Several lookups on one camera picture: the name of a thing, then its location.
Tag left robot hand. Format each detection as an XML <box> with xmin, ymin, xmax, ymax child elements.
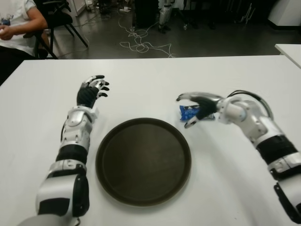
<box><xmin>77</xmin><ymin>74</ymin><xmax>111</xmax><ymax>109</ymax></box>

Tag black cabinet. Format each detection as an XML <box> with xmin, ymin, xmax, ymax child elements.
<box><xmin>133</xmin><ymin>0</ymin><xmax>163</xmax><ymax>29</ymax></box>

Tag background humanoid robot legs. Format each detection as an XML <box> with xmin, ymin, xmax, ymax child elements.
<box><xmin>158</xmin><ymin>0</ymin><xmax>175</xmax><ymax>34</ymax></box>

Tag round dark brown tray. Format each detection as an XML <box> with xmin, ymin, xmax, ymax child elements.
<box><xmin>95</xmin><ymin>117</ymin><xmax>192</xmax><ymax>207</ymax></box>

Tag blue Oreo packet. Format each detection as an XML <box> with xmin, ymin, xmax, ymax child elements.
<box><xmin>179</xmin><ymin>105</ymin><xmax>215</xmax><ymax>122</ymax></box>

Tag white floor cable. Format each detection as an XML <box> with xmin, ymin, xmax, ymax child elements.
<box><xmin>117</xmin><ymin>14</ymin><xmax>176</xmax><ymax>58</ymax></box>

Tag white cabinet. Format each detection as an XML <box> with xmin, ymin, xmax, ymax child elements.
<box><xmin>267</xmin><ymin>0</ymin><xmax>301</xmax><ymax>27</ymax></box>

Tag white side table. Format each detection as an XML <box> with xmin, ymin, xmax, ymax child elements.
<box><xmin>274</xmin><ymin>43</ymin><xmax>301</xmax><ymax>70</ymax></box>

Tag black office chair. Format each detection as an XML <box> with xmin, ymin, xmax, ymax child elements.
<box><xmin>32</xmin><ymin>0</ymin><xmax>89</xmax><ymax>59</ymax></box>

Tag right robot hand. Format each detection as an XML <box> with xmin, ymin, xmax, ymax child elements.
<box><xmin>176</xmin><ymin>91</ymin><xmax>224</xmax><ymax>129</ymax></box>

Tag white board panel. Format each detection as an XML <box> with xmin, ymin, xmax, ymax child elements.
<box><xmin>67</xmin><ymin>0</ymin><xmax>88</xmax><ymax>17</ymax></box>

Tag seated person white shirt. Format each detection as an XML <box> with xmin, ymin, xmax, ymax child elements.
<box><xmin>0</xmin><ymin>0</ymin><xmax>49</xmax><ymax>80</ymax></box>

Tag black right wrist cables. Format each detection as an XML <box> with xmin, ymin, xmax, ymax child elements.
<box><xmin>226</xmin><ymin>89</ymin><xmax>275</xmax><ymax>119</ymax></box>

